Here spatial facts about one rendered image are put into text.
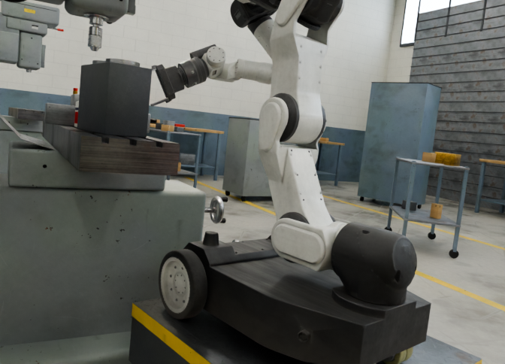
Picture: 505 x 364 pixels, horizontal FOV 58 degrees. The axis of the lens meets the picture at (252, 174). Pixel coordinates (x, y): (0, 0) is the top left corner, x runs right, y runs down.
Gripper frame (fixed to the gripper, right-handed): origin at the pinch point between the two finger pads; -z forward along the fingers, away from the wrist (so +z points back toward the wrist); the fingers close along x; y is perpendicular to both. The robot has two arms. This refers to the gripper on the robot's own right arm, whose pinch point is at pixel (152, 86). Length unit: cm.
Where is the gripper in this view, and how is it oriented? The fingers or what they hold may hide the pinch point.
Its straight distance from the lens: 159.9
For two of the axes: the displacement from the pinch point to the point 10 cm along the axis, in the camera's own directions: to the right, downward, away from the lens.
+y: 3.7, 1.1, -9.2
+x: -3.4, -9.1, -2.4
